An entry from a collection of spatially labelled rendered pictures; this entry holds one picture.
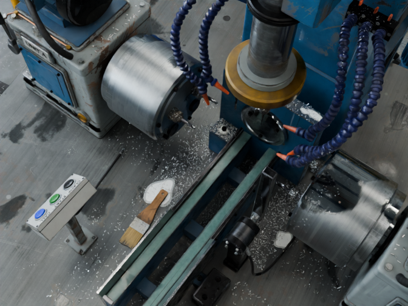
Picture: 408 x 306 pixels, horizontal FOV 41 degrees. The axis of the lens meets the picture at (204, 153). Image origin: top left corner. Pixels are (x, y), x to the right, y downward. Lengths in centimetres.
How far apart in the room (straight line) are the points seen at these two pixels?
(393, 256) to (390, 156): 59
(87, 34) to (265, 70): 55
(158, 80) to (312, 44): 40
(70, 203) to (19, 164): 44
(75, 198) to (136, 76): 35
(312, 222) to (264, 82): 36
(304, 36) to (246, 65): 25
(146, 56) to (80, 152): 44
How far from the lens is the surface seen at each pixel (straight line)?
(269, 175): 118
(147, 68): 144
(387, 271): 126
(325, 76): 144
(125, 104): 147
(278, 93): 119
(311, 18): 99
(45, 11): 156
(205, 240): 147
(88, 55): 148
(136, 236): 160
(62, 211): 137
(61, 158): 175
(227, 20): 202
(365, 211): 130
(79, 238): 157
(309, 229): 133
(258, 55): 113
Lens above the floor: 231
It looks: 62 degrees down
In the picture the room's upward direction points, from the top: 2 degrees clockwise
